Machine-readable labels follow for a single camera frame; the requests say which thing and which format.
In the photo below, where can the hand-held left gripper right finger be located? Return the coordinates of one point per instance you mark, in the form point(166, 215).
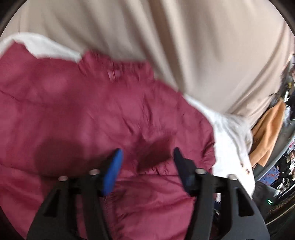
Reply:
point(182, 167)

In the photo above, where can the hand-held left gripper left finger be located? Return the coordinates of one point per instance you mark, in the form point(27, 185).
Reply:
point(113, 170)

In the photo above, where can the maroon puffer jacket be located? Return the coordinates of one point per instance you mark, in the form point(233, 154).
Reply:
point(96, 108)

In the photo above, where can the white buttoned garment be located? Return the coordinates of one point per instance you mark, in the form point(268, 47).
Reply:
point(230, 143)

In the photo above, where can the orange cloth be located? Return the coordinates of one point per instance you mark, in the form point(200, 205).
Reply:
point(268, 133)

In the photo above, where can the beige curtain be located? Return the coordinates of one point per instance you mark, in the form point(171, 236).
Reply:
point(184, 46)

